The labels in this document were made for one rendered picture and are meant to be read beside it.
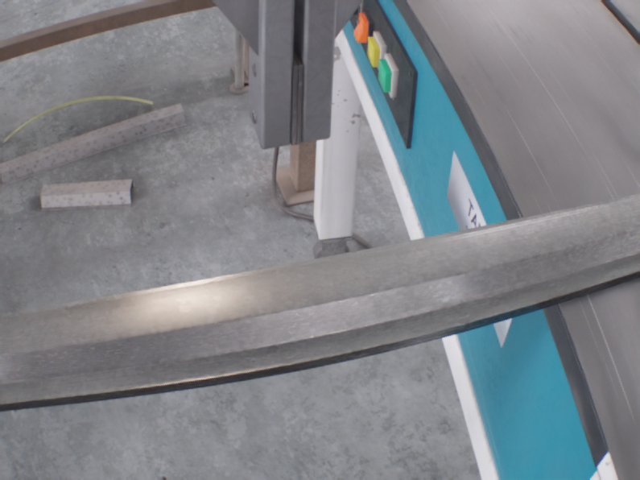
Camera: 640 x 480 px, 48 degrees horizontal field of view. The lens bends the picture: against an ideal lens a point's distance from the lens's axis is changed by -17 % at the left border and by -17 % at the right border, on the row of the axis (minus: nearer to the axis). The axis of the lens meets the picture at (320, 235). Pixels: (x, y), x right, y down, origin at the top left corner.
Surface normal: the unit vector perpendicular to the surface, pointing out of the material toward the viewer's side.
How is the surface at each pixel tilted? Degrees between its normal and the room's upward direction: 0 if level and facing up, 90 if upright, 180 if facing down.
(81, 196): 75
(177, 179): 0
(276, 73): 90
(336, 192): 90
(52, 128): 0
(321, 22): 90
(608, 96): 0
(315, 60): 90
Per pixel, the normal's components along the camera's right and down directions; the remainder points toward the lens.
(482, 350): -0.98, 0.11
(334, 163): 0.18, 0.71
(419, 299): 0.27, 0.49
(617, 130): 0.03, -0.69
